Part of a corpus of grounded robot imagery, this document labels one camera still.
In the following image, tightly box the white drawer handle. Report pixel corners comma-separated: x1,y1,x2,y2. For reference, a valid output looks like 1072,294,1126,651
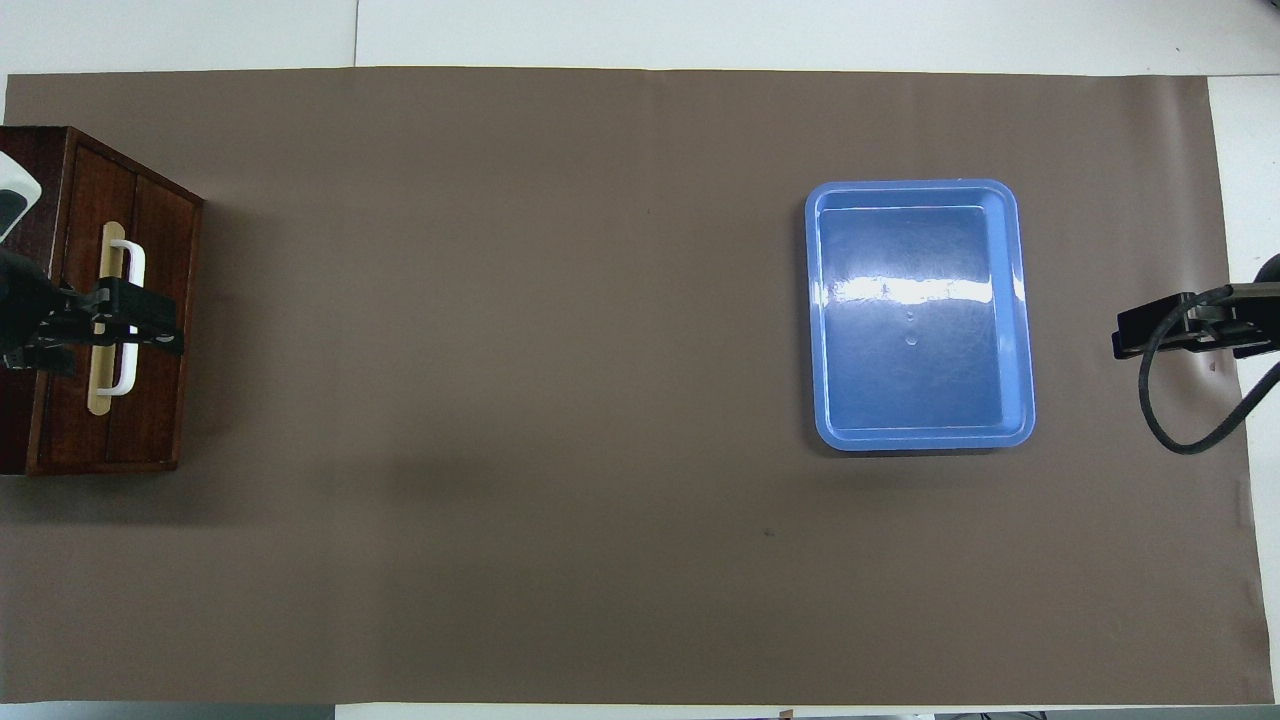
106,239,148,398

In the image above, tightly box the brown paper table mat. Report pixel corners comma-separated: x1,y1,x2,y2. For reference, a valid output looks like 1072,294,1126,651
0,66,1277,706

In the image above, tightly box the blue plastic tray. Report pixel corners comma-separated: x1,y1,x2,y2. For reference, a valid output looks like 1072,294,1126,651
805,179,1037,452

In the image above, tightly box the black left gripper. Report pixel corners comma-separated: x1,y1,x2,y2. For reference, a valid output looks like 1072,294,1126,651
0,249,188,378

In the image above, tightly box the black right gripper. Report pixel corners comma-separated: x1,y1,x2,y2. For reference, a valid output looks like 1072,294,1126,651
1111,283,1280,360

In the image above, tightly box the wooden drawer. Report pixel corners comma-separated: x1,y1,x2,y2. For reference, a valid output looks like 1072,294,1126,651
45,145,201,466

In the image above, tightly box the dark wooden cabinet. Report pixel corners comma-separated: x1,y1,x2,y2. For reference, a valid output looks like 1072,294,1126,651
0,124,206,477

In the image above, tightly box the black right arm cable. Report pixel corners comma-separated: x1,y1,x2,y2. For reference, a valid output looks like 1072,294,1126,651
1138,285,1280,456

